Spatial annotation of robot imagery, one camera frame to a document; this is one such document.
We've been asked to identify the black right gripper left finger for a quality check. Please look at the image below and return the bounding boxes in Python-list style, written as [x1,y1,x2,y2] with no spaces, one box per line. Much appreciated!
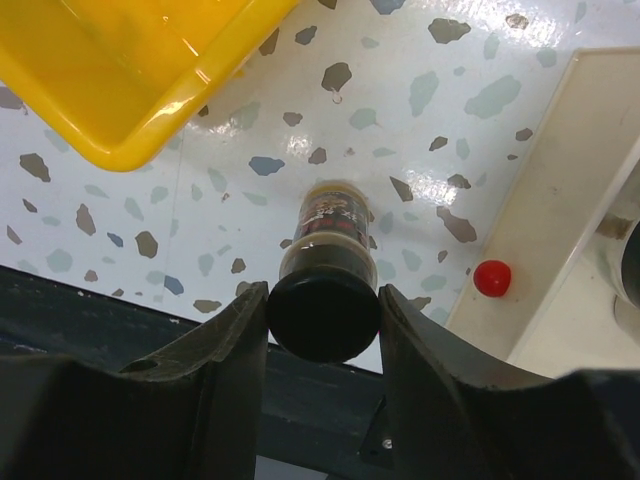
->
[1,283,268,479]

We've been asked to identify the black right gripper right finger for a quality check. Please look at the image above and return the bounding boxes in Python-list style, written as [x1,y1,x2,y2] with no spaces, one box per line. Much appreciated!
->
[379,285,639,479]

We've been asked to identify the black lid seasoning jar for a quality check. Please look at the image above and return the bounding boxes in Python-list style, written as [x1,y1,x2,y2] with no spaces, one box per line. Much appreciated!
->
[602,213,639,343]

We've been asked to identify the cream divided organizer box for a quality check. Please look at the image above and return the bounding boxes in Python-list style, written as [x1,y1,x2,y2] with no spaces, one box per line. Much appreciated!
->
[446,47,639,376]

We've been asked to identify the small red cap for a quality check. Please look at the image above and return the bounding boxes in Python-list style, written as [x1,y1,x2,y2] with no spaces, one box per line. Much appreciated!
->
[473,260,512,298]

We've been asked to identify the yellow plastic tray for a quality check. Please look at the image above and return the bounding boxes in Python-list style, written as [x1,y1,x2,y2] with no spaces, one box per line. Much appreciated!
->
[1,1,294,172]

